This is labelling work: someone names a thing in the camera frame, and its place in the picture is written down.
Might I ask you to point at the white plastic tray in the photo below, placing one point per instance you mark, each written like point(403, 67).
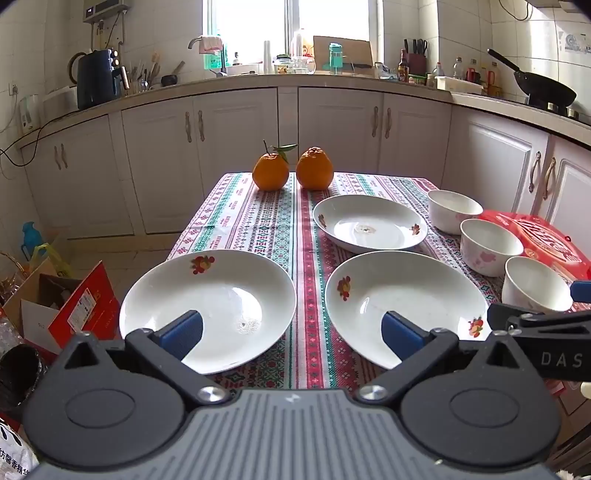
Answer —
point(457, 85)

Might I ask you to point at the knife block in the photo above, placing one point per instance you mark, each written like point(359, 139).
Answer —
point(417, 62)

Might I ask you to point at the dark sauce bottle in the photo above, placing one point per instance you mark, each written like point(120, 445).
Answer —
point(403, 69)

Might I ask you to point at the cardboard box on counter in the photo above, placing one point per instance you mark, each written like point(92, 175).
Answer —
point(358, 50)

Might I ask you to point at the dark blue air fryer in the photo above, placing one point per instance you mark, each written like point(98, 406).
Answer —
point(99, 78)

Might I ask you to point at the brown cardboard box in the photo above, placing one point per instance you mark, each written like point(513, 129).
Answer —
point(27, 304)

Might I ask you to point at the yellow green bag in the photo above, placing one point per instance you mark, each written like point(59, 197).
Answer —
point(55, 261)

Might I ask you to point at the orange with green leaf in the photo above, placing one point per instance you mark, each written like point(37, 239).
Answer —
point(270, 173)

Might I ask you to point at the white floral plate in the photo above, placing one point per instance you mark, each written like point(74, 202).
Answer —
point(207, 300)
point(406, 286)
point(369, 221)

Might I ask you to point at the clear plastic bottle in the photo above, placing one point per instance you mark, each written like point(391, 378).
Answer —
point(458, 68)

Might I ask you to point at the white countertop appliance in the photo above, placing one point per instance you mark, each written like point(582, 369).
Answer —
point(60, 101)

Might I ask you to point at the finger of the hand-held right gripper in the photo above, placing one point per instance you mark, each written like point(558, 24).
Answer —
point(508, 317)
point(581, 290)

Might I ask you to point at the white electric kettle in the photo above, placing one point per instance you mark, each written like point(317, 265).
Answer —
point(28, 113)

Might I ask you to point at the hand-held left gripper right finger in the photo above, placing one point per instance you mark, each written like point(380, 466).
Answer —
point(400, 333)

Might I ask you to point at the window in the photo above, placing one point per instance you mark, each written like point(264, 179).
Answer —
point(286, 23)

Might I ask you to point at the wicker basket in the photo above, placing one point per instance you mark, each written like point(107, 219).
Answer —
point(11, 272)

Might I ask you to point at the kitchen faucet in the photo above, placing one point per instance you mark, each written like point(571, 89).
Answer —
point(224, 60)

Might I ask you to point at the wall water heater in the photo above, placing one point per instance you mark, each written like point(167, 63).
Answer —
point(106, 9)

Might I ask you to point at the red cardboard box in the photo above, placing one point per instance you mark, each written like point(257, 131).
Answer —
point(87, 304)

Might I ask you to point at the stack of plastic cups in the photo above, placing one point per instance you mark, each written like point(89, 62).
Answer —
point(267, 57)

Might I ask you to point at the white printed sack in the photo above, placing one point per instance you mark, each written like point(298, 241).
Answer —
point(14, 452)

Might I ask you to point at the dark stone mortar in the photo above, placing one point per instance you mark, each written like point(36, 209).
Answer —
point(170, 79)

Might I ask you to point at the blue plastic toy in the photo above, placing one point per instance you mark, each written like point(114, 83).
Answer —
point(32, 237)

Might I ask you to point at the green dish soap bottle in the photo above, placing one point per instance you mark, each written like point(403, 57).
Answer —
point(213, 60)

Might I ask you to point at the black trash bag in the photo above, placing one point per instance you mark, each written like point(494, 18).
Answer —
point(18, 378)

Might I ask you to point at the pink cloth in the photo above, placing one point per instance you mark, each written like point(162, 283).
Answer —
point(211, 45)

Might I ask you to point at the glass jar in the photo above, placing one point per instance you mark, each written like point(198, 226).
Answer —
point(282, 65)

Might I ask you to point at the kitchen countertop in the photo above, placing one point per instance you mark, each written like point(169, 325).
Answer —
point(323, 81)

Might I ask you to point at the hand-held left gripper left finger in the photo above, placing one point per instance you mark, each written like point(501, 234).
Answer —
point(182, 333)

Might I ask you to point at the black wok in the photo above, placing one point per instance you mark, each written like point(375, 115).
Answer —
point(549, 90)

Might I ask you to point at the red snack package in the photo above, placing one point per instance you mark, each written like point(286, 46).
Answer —
point(545, 240)

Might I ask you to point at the white pink-flowered bowl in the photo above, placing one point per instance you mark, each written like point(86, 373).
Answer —
point(455, 203)
point(489, 240)
point(535, 286)

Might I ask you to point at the utensil holder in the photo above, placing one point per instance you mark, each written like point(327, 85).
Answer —
point(141, 81)

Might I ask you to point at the patterned tablecloth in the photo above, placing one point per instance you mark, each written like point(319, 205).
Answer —
point(304, 277)

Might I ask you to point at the bumpy orange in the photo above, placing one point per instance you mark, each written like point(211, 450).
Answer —
point(315, 170)

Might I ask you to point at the teal drinking bottle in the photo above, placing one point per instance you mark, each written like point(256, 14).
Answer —
point(336, 57)

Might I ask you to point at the white kitchen cabinets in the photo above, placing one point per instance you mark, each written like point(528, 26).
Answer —
point(240, 152)

